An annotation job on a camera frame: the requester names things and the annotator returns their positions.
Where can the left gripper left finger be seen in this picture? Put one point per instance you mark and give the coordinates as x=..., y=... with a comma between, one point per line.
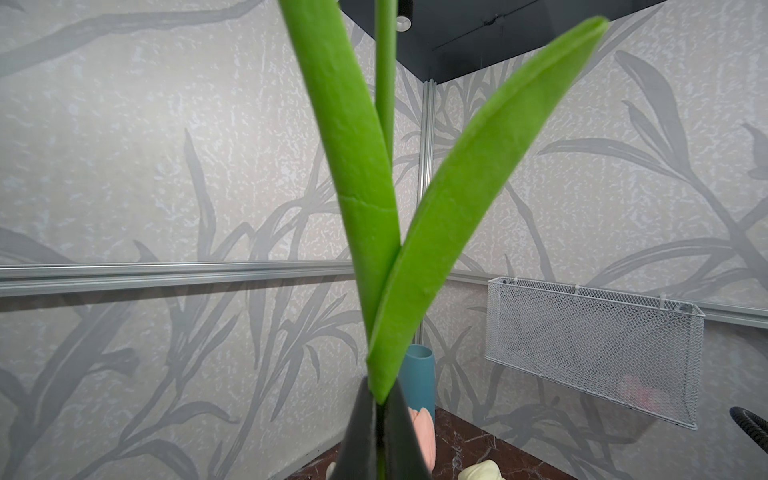
x=357, y=458

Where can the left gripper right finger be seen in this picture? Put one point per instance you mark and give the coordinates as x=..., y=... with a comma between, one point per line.
x=403, y=458

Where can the pink tulip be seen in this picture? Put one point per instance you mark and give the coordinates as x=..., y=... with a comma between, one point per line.
x=424, y=428

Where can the teal ceramic vase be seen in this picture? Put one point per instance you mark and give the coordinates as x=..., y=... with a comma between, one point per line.
x=417, y=378

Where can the cream tulip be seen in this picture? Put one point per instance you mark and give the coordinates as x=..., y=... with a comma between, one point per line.
x=485, y=470

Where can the orange yellow tulip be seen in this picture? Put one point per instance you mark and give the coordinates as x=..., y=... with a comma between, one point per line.
x=399, y=273

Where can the white wire basket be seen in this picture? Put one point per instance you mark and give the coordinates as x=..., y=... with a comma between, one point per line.
x=641, y=352

